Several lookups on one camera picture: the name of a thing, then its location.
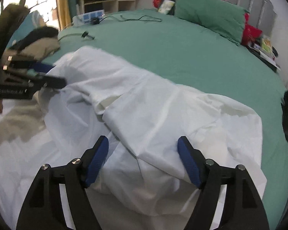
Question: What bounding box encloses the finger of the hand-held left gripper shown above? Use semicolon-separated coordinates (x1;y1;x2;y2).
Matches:
5;73;68;90
3;56;55;73

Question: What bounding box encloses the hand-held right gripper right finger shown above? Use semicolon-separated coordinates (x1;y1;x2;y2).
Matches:
177;136;270;230

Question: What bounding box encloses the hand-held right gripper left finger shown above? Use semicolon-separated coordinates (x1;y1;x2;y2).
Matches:
16;135;109;230

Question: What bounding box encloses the white hooded jacket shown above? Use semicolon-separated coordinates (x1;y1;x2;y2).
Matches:
38;45;267;221

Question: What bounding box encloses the black folded cloth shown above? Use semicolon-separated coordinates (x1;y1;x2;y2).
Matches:
13;26;59;51

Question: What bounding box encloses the blue cloth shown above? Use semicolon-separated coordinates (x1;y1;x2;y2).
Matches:
26;11;48;29

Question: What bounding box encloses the yellow curtain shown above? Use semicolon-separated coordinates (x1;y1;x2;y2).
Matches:
56;0;71;30

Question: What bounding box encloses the white power strip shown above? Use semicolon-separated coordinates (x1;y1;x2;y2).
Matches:
73;10;105;25

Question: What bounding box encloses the wooden computer desk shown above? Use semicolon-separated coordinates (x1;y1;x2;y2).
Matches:
77;0;138;13

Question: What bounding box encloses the wet wipes pack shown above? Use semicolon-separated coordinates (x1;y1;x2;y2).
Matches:
158;0;175;14

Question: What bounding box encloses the snack bag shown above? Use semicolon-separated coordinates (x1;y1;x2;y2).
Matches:
260;37;274;53

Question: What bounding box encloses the small red pillow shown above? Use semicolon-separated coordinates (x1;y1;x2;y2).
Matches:
241;13;263;46

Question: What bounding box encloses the green pillow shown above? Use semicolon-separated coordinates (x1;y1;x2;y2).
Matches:
173;0;249;46

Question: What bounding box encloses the grey padded headboard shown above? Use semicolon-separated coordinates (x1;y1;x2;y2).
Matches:
170;0;277;36

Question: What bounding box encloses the black clip with cable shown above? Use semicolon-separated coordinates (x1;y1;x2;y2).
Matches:
59;31;96;41

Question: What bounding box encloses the black charger cable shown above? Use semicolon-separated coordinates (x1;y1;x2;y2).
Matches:
99;14;162;22

